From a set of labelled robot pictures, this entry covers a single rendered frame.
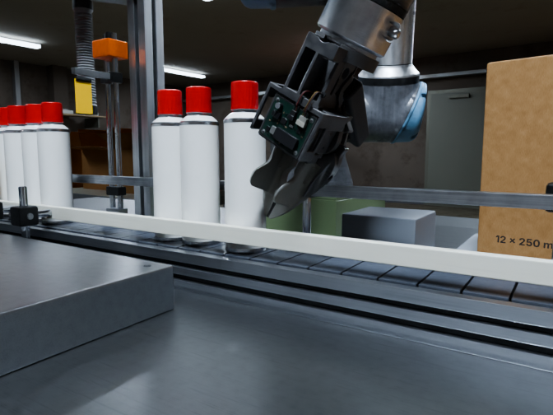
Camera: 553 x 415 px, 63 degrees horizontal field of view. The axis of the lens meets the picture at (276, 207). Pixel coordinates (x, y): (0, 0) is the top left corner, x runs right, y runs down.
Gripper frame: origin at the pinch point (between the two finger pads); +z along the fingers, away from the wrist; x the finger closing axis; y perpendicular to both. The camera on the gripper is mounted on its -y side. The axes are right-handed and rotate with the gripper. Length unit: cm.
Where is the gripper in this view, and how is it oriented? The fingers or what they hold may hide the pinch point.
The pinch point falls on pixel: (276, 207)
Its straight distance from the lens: 55.2
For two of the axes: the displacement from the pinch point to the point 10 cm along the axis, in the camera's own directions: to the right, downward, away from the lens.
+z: -4.2, 8.3, 3.7
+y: -5.4, 1.0, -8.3
